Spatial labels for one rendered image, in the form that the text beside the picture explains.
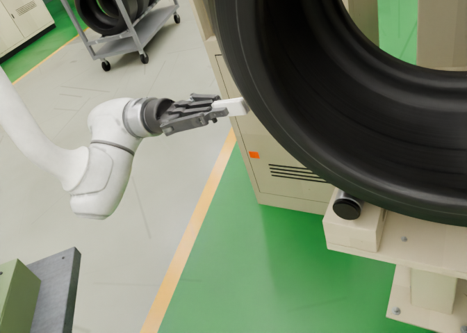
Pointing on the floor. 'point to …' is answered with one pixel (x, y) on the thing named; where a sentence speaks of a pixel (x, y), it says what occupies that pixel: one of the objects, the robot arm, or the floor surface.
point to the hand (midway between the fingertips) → (230, 107)
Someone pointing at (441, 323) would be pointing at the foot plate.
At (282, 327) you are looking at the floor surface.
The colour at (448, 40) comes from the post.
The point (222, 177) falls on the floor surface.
